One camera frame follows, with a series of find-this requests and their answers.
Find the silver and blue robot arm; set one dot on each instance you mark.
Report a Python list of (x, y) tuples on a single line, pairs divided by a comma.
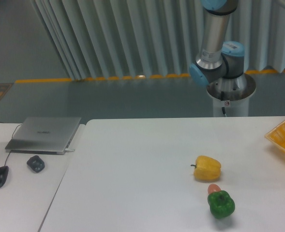
[(214, 48)]

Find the yellow bell pepper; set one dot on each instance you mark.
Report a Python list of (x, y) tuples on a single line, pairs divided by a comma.
[(206, 168)]

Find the grey pleated curtain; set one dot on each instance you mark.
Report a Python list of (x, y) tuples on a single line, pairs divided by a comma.
[(118, 38)]

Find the pink sausage toy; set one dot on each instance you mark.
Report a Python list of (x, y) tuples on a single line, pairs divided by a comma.
[(213, 188)]

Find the silver closed laptop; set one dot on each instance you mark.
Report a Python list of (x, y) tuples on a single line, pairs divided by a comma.
[(44, 135)]

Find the dark grey small case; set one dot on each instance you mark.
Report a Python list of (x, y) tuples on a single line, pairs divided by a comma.
[(36, 164)]

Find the green bell pepper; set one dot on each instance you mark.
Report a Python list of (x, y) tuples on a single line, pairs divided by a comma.
[(221, 204)]

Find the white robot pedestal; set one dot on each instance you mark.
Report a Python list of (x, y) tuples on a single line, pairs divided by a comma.
[(231, 97)]

